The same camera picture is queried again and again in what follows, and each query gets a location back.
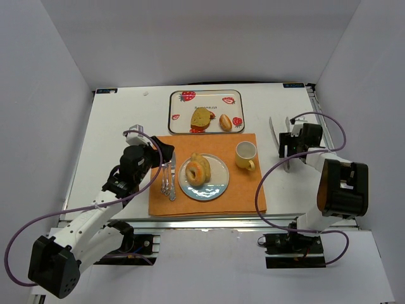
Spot metal serving tongs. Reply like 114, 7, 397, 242
269, 117, 290, 173

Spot oblong golden bread roll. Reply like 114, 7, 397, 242
190, 153, 211, 182

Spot bagel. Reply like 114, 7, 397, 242
185, 161, 206, 187

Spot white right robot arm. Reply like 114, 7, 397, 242
278, 122, 369, 235

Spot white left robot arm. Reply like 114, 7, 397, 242
28, 136, 175, 299

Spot brown bread slice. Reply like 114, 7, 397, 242
190, 107, 215, 131

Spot small round bread bun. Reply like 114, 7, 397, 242
219, 114, 232, 132

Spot silver spoon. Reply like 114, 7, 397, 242
161, 163, 167, 194

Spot silver fork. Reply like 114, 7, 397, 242
163, 161, 171, 196

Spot silver knife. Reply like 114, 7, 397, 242
169, 152, 176, 201

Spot yellow mug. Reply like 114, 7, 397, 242
235, 141, 257, 171

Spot right blue table label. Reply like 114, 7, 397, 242
282, 82, 305, 88

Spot blue table label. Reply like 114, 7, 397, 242
282, 82, 305, 88
96, 88, 118, 94

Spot strawberry print white tray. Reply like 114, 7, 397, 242
168, 89, 245, 134

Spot white and blue plate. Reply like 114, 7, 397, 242
178, 153, 230, 201

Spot orange placemat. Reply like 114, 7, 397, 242
149, 134, 266, 216

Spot left blue table label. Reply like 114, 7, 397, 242
96, 88, 118, 94

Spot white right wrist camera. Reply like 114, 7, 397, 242
290, 117, 307, 137

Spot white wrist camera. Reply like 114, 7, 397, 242
123, 124, 149, 146
290, 117, 307, 137

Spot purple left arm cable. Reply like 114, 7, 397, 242
3, 130, 165, 287

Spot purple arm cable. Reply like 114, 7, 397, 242
254, 111, 351, 265
3, 130, 165, 287

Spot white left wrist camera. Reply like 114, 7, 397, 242
123, 124, 149, 146

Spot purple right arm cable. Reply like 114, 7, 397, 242
254, 111, 351, 265

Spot aluminium table frame rail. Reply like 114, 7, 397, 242
47, 208, 358, 237

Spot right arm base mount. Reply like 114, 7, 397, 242
257, 232, 326, 269

